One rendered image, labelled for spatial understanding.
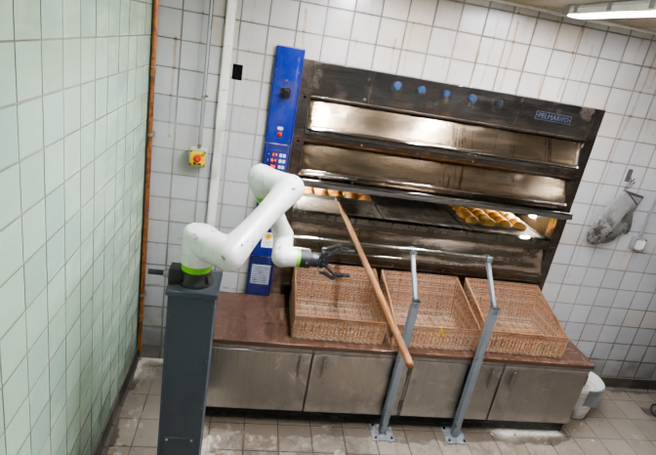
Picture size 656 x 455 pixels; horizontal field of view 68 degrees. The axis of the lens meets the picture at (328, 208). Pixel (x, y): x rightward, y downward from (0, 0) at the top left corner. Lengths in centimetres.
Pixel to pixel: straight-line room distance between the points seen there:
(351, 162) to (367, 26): 79
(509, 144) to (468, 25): 79
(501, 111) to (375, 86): 82
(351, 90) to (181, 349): 171
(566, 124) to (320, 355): 211
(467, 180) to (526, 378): 130
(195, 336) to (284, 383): 102
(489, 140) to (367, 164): 79
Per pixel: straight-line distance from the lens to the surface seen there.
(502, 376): 339
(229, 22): 286
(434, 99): 308
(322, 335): 293
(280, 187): 204
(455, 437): 350
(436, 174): 318
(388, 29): 296
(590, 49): 347
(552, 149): 348
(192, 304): 206
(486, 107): 322
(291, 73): 286
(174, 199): 309
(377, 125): 300
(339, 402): 318
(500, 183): 337
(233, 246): 188
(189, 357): 221
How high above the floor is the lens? 223
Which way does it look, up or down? 19 degrees down
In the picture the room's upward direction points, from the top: 10 degrees clockwise
